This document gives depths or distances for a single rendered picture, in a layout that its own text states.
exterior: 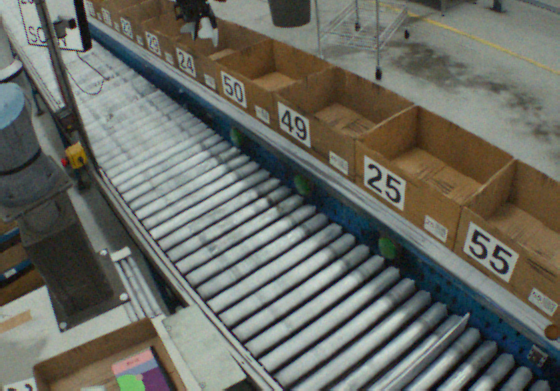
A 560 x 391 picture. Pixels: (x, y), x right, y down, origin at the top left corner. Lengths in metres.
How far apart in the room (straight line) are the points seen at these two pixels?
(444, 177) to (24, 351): 1.43
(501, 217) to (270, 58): 1.21
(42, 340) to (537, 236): 1.51
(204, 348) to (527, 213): 1.01
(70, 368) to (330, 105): 1.32
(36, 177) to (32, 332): 0.56
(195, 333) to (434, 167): 0.89
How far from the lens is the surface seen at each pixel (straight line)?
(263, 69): 2.16
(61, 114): 1.88
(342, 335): 1.34
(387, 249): 1.43
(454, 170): 1.62
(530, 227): 1.48
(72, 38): 1.96
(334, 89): 1.90
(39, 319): 1.63
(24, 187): 1.26
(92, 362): 1.43
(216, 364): 1.32
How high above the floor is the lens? 1.88
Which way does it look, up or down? 39 degrees down
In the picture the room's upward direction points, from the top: 8 degrees counter-clockwise
